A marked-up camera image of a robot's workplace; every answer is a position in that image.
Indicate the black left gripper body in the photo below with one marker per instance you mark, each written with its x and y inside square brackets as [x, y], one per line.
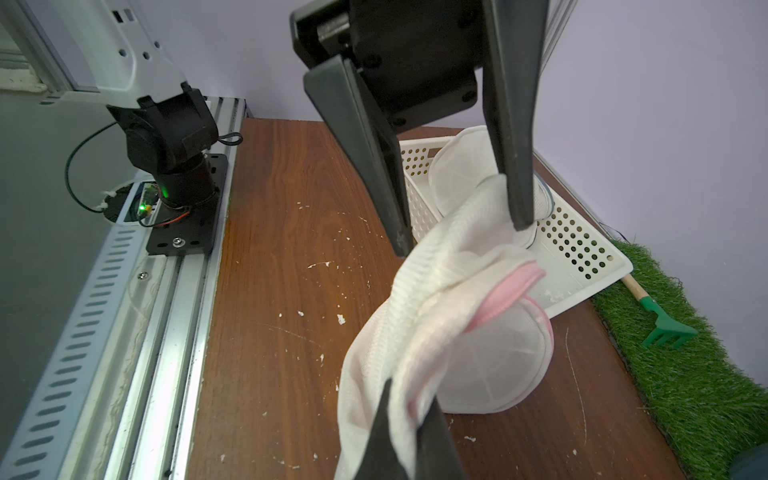
[418, 59]

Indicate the white perforated plastic basket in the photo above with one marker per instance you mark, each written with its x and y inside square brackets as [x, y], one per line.
[579, 261]

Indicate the green artificial grass mat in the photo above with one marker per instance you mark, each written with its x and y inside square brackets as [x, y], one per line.
[708, 410]

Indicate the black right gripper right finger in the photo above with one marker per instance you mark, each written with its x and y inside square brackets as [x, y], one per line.
[437, 457]

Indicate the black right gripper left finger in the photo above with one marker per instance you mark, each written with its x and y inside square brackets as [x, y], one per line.
[379, 461]

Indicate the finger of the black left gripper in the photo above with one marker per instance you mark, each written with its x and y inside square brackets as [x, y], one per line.
[358, 124]
[514, 34]

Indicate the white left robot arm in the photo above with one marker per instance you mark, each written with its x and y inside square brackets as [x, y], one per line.
[167, 124]

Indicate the green rake with wooden handle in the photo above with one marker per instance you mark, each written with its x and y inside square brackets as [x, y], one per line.
[666, 329]

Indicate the artificial plant in teal pot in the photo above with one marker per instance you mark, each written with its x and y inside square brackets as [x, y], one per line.
[751, 464]

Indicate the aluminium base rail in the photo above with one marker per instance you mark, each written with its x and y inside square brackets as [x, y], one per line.
[102, 344]

